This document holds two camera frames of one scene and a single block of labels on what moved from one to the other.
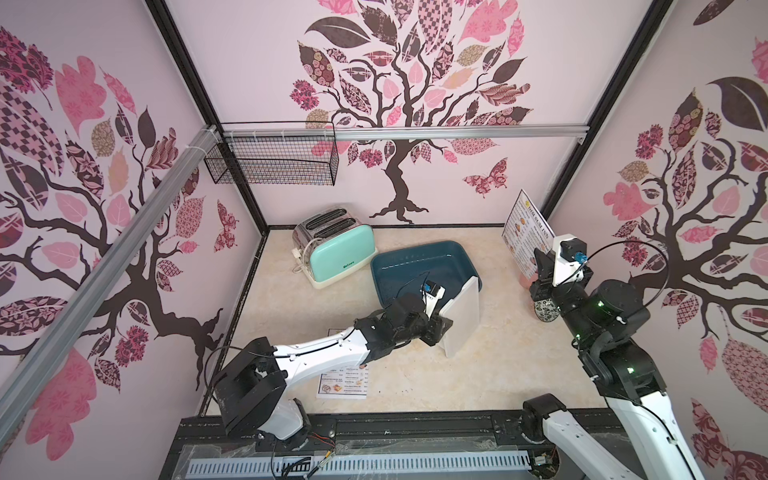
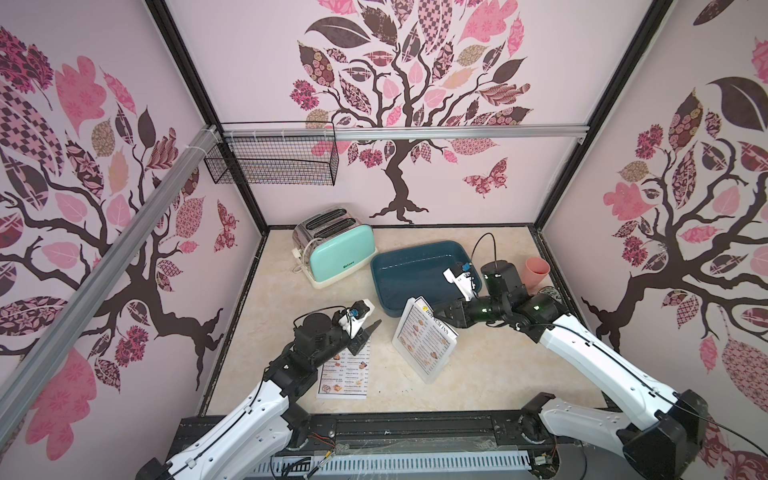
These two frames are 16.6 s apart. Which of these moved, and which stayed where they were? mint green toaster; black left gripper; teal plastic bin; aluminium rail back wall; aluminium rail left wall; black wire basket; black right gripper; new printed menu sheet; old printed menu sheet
Moved: black left gripper; black right gripper; new printed menu sheet
Stayed: teal plastic bin; aluminium rail left wall; aluminium rail back wall; mint green toaster; old printed menu sheet; black wire basket
